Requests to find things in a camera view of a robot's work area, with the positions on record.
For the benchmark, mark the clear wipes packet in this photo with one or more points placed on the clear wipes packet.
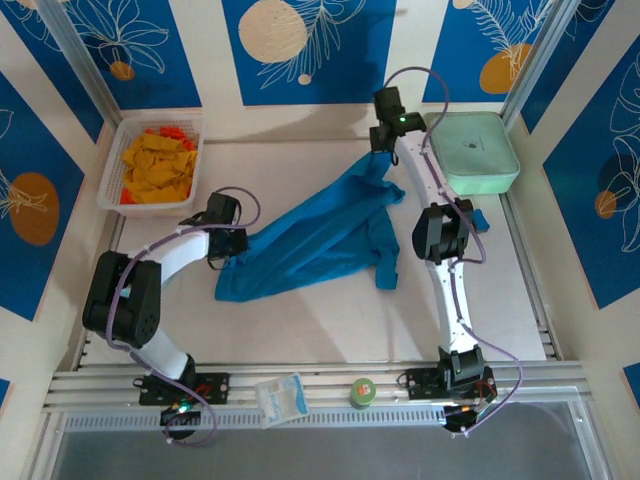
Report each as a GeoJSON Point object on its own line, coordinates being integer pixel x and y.
{"type": "Point", "coordinates": [282, 400]}

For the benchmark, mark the mint green zip case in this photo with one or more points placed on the mint green zip case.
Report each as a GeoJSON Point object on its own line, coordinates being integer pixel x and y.
{"type": "Point", "coordinates": [475, 150]}

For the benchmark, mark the blue floral wall poster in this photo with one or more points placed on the blue floral wall poster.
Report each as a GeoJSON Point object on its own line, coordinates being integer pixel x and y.
{"type": "Point", "coordinates": [60, 85]}
{"type": "Point", "coordinates": [615, 250]}
{"type": "Point", "coordinates": [580, 50]}
{"type": "Point", "coordinates": [30, 260]}
{"type": "Point", "coordinates": [165, 65]}
{"type": "Point", "coordinates": [460, 60]}
{"type": "Point", "coordinates": [350, 75]}

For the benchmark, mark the blue t-shirt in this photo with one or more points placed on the blue t-shirt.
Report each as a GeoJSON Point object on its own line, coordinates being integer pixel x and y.
{"type": "Point", "coordinates": [310, 240]}

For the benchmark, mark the aluminium frame post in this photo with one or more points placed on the aluminium frame post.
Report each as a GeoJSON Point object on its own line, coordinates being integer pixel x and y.
{"type": "Point", "coordinates": [543, 50]}
{"type": "Point", "coordinates": [77, 50]}

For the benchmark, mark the aluminium cross rail frame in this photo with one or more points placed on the aluminium cross rail frame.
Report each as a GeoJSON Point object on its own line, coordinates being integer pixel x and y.
{"type": "Point", "coordinates": [325, 380]}

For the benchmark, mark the small blue eraser block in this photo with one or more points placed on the small blue eraser block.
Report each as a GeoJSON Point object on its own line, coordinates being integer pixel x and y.
{"type": "Point", "coordinates": [482, 221]}

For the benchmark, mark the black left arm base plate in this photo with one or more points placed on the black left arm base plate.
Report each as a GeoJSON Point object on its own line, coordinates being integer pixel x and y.
{"type": "Point", "coordinates": [215, 387]}

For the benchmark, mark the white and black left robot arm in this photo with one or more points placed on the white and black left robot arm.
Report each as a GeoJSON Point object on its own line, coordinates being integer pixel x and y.
{"type": "Point", "coordinates": [145, 300]}

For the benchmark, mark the aluminium side rail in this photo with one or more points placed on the aluminium side rail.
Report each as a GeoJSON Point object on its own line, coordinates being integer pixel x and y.
{"type": "Point", "coordinates": [112, 235]}
{"type": "Point", "coordinates": [532, 280]}

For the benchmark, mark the white plastic basket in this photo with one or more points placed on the white plastic basket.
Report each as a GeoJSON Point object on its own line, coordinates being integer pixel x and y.
{"type": "Point", "coordinates": [150, 209]}

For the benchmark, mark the black controller board mount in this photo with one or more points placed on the black controller board mount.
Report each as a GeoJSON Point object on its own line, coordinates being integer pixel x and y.
{"type": "Point", "coordinates": [465, 417]}
{"type": "Point", "coordinates": [180, 415]}

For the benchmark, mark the yellow cloths pile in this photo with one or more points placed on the yellow cloths pile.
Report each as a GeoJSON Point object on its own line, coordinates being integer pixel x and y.
{"type": "Point", "coordinates": [155, 170]}

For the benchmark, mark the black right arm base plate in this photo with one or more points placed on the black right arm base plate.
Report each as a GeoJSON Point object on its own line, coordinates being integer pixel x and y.
{"type": "Point", "coordinates": [420, 385]}

